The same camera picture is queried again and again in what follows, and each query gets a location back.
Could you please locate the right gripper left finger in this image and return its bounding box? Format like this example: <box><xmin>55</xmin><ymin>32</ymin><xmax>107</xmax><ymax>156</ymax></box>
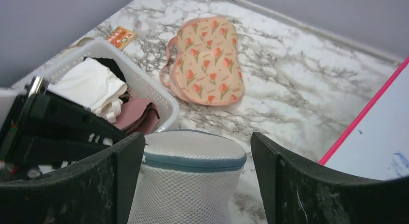
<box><xmin>0</xmin><ymin>133</ymin><xmax>145</xmax><ymax>224</ymax></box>

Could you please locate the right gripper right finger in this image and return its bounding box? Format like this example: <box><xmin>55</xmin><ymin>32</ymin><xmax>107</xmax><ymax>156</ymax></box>
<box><xmin>250</xmin><ymin>132</ymin><xmax>409</xmax><ymax>224</ymax></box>

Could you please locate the white mesh laundry bag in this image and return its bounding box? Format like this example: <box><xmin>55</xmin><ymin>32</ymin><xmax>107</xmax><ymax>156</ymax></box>
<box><xmin>128</xmin><ymin>129</ymin><xmax>246</xmax><ymax>224</ymax></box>

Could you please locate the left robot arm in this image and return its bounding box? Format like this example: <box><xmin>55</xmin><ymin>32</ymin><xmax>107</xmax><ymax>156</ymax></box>
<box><xmin>0</xmin><ymin>76</ymin><xmax>125</xmax><ymax>182</ymax></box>

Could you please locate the pink black bra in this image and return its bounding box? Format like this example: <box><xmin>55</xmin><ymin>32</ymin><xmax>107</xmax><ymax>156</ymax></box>
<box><xmin>113</xmin><ymin>98</ymin><xmax>160</xmax><ymax>135</ymax></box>

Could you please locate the white plastic laundry basket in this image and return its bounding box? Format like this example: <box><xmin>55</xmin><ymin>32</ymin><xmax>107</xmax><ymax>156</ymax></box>
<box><xmin>11</xmin><ymin>38</ymin><xmax>180</xmax><ymax>132</ymax></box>

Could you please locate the pink framed whiteboard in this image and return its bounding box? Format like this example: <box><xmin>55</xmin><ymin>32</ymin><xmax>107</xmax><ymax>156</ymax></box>
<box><xmin>319</xmin><ymin>59</ymin><xmax>409</xmax><ymax>181</ymax></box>

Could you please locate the white cloth garment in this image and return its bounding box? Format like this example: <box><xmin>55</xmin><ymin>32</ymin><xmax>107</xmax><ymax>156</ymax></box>
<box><xmin>48</xmin><ymin>58</ymin><xmax>127</xmax><ymax>123</ymax></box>

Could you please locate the orange card packet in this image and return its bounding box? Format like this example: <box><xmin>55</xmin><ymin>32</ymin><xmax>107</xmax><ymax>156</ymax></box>
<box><xmin>105</xmin><ymin>26</ymin><xmax>137</xmax><ymax>51</ymax></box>

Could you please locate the floral tulip pattern pouch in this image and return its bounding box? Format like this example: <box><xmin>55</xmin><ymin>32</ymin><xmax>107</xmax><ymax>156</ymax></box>
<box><xmin>159</xmin><ymin>16</ymin><xmax>244</xmax><ymax>106</ymax></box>

